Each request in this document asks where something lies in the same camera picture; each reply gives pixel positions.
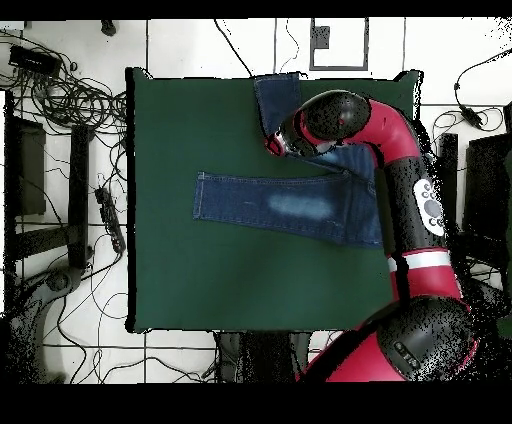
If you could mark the black power adapter box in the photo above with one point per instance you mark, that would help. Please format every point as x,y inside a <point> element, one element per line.
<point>34,60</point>

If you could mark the black flat box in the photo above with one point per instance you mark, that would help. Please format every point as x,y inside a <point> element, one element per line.
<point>28,168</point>
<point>488,184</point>

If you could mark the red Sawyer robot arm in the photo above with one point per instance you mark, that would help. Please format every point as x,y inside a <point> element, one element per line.
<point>424,280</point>

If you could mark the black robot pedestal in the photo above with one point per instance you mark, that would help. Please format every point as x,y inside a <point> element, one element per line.
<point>260,356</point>

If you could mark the grey square floor frame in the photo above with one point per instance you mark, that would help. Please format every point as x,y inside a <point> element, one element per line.
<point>339,67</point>

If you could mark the black upright bar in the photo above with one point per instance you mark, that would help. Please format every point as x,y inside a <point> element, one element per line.
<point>78,192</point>
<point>451,168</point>

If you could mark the dark green table cloth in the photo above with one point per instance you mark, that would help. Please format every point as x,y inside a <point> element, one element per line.
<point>200,288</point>

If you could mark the blue denim jeans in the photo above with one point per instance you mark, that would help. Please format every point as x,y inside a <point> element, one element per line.
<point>248,200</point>

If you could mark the black power strip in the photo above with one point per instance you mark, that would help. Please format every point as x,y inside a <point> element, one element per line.
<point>110,220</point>

